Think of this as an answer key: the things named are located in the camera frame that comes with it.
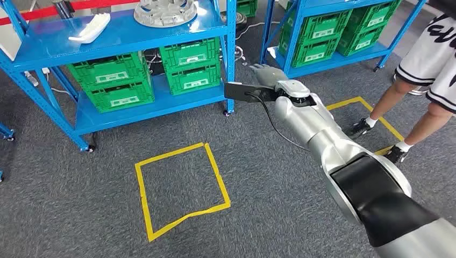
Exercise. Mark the white power strip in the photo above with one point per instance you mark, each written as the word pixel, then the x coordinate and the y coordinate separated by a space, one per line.
pixel 31 79

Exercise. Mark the black stanchion post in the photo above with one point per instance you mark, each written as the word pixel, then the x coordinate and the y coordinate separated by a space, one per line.
pixel 64 9

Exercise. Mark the grey plastic wheel hubcap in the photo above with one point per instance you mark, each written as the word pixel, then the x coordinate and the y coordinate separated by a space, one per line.
pixel 164 14

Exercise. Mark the white plastic trim part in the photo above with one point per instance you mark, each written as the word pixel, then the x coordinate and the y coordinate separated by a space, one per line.
pixel 91 30

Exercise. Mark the black round stool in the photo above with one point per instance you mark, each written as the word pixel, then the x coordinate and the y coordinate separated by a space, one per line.
pixel 240 21

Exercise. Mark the person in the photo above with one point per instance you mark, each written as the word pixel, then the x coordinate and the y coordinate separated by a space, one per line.
pixel 427 60

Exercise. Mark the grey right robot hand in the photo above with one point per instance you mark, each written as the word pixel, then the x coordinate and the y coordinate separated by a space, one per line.
pixel 267 74

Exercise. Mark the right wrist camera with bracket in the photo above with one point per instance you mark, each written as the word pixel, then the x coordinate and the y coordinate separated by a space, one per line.
pixel 242 92

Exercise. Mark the yellow floor tape square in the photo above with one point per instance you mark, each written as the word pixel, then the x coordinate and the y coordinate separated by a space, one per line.
pixel 343 103

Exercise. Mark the red barrier belt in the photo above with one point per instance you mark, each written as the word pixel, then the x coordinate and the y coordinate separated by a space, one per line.
pixel 35 14

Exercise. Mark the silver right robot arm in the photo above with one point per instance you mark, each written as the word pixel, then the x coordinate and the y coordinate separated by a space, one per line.
pixel 310 124

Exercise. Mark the round steel stanchion base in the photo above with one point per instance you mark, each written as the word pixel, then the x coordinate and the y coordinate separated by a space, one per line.
pixel 415 92

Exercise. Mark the white panel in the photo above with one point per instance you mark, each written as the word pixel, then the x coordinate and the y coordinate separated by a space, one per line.
pixel 9 39

